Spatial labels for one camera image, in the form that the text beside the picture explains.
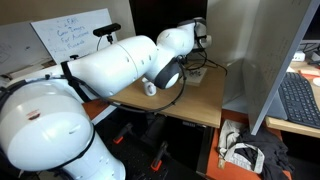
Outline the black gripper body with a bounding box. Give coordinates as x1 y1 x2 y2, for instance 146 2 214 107
192 31 208 51

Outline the beige book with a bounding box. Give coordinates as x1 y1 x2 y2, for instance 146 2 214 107
179 66 208 87

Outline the light grey flat board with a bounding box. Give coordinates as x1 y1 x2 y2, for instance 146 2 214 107
221 59 258 116

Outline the black computer monitor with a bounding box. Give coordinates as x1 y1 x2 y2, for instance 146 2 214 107
129 0 209 43

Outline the white ceramic mug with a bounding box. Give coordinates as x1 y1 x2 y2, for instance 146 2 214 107
141 77 158 98

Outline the grey leaning whiteboard panel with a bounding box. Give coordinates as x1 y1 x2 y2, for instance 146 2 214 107
242 0 320 136

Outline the black box under desk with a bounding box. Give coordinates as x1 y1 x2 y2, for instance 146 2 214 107
166 118 215 176

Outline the white power adapter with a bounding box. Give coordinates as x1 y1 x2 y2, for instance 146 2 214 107
293 50 307 63

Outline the white tote bag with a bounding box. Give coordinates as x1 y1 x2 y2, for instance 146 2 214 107
217 119 266 175

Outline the black clamp orange tip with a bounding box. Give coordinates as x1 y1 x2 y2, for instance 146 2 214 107
112 122 134 145
150 140 170 172

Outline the black keyboard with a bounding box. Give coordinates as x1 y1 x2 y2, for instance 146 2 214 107
278 71 320 130

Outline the orange notebook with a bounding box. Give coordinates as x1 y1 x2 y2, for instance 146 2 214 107
298 68 320 78

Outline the orange floor mat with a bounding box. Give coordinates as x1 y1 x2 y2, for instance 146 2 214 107
82 99 293 180

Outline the dark computer screen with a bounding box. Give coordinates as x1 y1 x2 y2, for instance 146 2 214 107
302 9 320 43

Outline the dark grey cloth pile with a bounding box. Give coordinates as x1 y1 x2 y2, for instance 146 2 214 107
229 128 296 180

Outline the plain white whiteboard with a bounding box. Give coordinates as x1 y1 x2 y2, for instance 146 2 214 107
0 21 54 76

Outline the black monitor cable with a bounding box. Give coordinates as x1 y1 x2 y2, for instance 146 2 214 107
184 49 230 77

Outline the black stereo camera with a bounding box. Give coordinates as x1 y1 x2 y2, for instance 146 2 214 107
92 22 122 45

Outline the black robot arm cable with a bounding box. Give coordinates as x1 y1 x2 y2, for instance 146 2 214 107
0 54 188 174

